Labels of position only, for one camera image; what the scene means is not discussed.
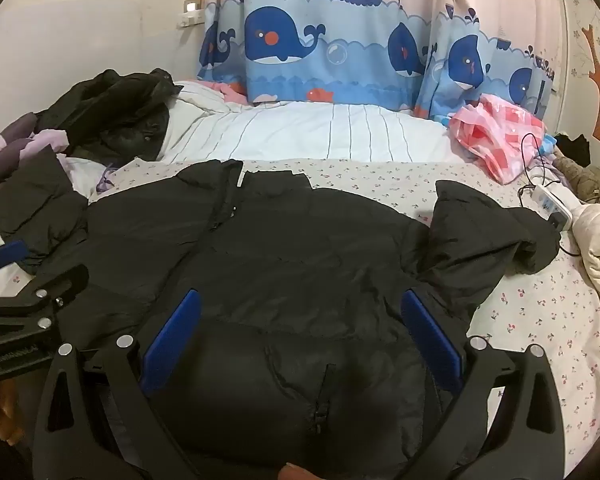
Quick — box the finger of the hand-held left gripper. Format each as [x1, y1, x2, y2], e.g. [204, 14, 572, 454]
[0, 264, 90, 332]
[0, 240, 28, 276]

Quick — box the person's left hand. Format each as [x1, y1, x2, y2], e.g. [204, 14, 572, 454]
[0, 376, 21, 442]

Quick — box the purple striped cloth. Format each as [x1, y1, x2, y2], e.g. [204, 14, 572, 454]
[0, 112, 71, 196]

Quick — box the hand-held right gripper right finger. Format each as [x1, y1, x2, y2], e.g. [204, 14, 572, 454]
[400, 289, 567, 480]

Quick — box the black puffer jacket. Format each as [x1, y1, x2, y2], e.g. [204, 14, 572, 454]
[0, 150, 562, 480]

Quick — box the pink checkered cloth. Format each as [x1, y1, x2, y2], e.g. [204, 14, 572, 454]
[447, 94, 548, 185]

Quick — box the white striped duvet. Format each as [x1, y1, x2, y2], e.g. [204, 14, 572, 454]
[57, 80, 476, 196]

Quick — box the brown plush toy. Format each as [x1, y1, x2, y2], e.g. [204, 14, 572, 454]
[552, 150, 600, 203]

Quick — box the pile of black clothes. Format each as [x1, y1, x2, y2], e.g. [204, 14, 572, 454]
[35, 67, 186, 163]

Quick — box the white power strip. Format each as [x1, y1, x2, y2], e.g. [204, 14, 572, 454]
[520, 184, 574, 233]

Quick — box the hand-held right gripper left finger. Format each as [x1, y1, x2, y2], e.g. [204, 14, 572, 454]
[32, 288, 203, 480]

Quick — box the dark cloth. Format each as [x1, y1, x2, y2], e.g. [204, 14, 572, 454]
[555, 132, 591, 166]

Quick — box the whale print curtain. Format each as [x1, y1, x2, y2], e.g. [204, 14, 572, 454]
[197, 0, 563, 121]

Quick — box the black cable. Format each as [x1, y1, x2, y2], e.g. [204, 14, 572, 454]
[520, 132, 581, 257]

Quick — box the white wall socket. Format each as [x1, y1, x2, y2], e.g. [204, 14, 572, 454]
[179, 0, 204, 28]

